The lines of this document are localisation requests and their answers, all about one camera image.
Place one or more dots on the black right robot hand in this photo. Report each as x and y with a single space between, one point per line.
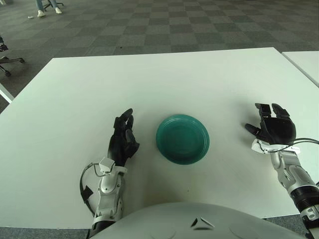
279 129

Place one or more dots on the white robot torso shell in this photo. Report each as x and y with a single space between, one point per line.
187 221

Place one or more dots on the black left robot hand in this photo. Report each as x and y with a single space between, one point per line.
119 147

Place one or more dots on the white sneaker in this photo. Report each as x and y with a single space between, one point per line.
58 10
41 13

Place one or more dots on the black swivel chair legs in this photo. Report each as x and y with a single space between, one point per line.
48 3

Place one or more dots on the person's legs in jeans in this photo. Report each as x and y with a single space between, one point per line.
40 4

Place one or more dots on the black office chair base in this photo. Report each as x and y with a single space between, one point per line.
10 59

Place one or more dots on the white neighbouring table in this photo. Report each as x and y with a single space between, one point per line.
5 92
305 62

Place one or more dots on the green round plate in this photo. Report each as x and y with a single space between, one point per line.
183 139

